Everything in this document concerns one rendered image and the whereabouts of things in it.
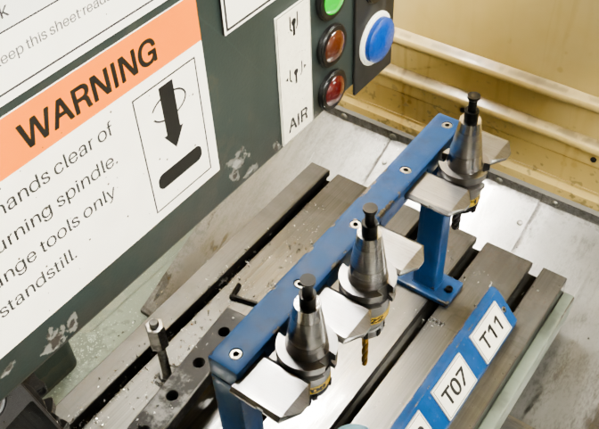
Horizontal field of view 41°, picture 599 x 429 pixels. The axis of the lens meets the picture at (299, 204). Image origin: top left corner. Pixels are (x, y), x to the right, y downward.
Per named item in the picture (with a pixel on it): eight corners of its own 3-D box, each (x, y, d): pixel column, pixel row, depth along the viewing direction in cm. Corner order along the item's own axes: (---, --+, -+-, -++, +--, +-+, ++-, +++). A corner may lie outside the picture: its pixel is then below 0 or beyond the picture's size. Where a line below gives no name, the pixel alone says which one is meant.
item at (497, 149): (517, 147, 102) (518, 142, 102) (498, 170, 99) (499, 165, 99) (468, 127, 105) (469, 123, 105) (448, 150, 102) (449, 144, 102)
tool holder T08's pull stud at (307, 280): (306, 292, 76) (306, 269, 73) (320, 301, 75) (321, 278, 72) (294, 303, 75) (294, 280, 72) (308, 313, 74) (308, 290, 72)
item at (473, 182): (446, 155, 103) (447, 141, 101) (492, 167, 101) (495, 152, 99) (431, 187, 99) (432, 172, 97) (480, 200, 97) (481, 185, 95)
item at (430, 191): (477, 196, 96) (478, 192, 96) (456, 222, 93) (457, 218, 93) (426, 175, 99) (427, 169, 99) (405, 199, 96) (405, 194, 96)
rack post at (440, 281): (463, 286, 126) (488, 143, 105) (447, 309, 123) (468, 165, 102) (408, 259, 130) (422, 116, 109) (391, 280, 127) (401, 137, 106)
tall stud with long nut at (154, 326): (181, 374, 116) (168, 319, 107) (168, 387, 114) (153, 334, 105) (168, 365, 117) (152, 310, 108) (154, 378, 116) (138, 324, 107)
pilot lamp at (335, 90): (348, 96, 50) (348, 68, 49) (327, 115, 49) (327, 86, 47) (340, 94, 51) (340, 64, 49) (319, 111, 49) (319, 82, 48)
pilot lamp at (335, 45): (348, 53, 48) (348, 22, 46) (327, 71, 47) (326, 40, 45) (340, 51, 48) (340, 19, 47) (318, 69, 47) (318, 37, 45)
